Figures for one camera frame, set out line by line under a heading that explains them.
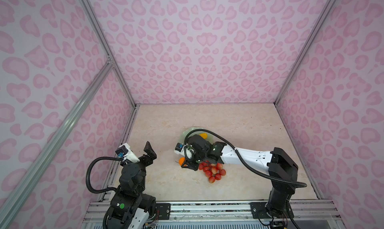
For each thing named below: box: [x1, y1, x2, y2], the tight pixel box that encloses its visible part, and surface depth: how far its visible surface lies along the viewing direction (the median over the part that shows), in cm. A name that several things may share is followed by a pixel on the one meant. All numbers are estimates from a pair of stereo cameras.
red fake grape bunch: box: [198, 161, 226, 184], surface depth 83 cm
